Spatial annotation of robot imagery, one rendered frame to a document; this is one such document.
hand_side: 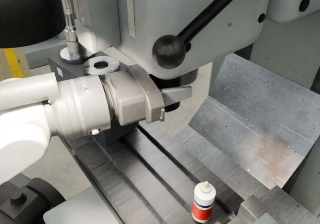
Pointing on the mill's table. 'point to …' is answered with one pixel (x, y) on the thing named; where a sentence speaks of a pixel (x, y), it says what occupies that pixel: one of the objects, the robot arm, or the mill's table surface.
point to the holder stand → (55, 62)
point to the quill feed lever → (191, 30)
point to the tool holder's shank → (68, 5)
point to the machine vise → (274, 209)
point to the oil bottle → (203, 202)
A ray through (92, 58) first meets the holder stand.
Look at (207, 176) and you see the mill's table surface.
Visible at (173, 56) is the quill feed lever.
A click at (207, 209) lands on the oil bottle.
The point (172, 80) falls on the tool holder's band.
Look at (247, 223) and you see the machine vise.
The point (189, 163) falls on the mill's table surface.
